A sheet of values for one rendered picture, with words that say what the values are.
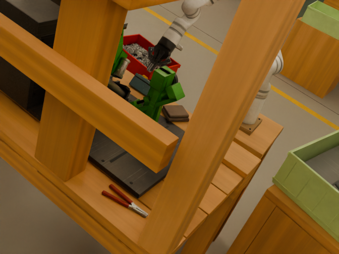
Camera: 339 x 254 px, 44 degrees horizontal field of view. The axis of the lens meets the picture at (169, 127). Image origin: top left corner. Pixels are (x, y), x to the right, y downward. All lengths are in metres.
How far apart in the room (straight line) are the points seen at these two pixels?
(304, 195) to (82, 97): 1.04
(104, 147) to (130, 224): 0.32
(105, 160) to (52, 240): 0.96
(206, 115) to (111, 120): 0.24
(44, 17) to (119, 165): 0.53
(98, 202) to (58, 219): 1.09
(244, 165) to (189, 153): 0.69
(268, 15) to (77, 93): 0.51
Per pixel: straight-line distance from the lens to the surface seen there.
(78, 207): 1.35
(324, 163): 2.05
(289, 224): 1.81
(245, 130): 1.93
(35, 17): 1.41
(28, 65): 1.19
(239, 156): 1.68
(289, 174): 1.79
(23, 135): 1.48
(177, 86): 1.45
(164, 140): 0.96
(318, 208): 1.77
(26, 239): 2.30
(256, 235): 1.93
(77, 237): 2.34
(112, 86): 1.58
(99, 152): 1.45
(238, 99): 0.87
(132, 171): 1.41
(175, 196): 1.07
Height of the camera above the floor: 1.84
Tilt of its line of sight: 34 degrees down
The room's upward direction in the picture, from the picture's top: 22 degrees clockwise
